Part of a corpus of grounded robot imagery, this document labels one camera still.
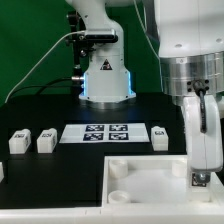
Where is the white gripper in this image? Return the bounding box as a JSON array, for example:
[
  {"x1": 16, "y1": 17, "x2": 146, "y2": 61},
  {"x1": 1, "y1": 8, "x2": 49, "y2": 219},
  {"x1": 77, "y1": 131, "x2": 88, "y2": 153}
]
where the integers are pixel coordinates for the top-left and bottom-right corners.
[{"x1": 182, "y1": 95, "x2": 223, "y2": 183}]

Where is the white square table top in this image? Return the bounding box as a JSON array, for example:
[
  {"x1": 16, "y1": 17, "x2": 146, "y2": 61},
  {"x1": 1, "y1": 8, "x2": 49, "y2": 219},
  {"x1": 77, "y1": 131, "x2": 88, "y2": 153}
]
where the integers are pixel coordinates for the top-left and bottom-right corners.
[{"x1": 102, "y1": 155, "x2": 224, "y2": 206}]

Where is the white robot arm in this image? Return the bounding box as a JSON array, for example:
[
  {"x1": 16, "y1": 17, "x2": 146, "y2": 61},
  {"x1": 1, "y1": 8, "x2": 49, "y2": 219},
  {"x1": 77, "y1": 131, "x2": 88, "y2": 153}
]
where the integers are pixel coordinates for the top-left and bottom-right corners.
[{"x1": 65, "y1": 0, "x2": 224, "y2": 184}]

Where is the white obstacle fence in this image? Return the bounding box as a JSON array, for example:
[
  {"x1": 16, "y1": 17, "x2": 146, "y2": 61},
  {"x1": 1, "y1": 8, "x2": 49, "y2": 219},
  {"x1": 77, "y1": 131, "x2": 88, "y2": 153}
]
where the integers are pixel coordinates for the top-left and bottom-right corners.
[{"x1": 0, "y1": 157, "x2": 224, "y2": 224}]

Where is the white marker sheet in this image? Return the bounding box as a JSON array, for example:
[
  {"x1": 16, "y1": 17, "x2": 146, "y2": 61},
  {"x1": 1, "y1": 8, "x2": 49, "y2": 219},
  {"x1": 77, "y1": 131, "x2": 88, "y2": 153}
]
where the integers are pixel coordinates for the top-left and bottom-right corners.
[{"x1": 60, "y1": 123, "x2": 149, "y2": 143}]

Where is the white part left edge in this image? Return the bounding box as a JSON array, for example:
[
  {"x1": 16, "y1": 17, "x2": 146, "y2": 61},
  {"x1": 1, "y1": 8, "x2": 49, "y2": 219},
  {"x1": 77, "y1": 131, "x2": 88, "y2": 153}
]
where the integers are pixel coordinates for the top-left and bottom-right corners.
[{"x1": 0, "y1": 162, "x2": 4, "y2": 183}]

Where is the black camera stand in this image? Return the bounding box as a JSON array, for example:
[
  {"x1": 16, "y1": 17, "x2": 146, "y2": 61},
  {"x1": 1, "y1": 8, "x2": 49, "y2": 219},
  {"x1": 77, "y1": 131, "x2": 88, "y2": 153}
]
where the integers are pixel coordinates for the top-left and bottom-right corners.
[{"x1": 65, "y1": 11, "x2": 93, "y2": 88}]

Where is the black cable left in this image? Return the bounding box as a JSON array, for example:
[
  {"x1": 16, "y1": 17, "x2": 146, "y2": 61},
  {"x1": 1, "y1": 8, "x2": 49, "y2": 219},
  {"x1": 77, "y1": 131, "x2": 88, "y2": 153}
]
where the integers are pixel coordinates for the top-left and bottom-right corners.
[{"x1": 5, "y1": 78, "x2": 83, "y2": 103}]

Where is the white cable right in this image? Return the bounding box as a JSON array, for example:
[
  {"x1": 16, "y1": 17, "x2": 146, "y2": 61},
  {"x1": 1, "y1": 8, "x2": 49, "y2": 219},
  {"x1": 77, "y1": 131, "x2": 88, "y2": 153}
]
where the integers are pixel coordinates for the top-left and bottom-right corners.
[{"x1": 132, "y1": 0, "x2": 161, "y2": 61}]

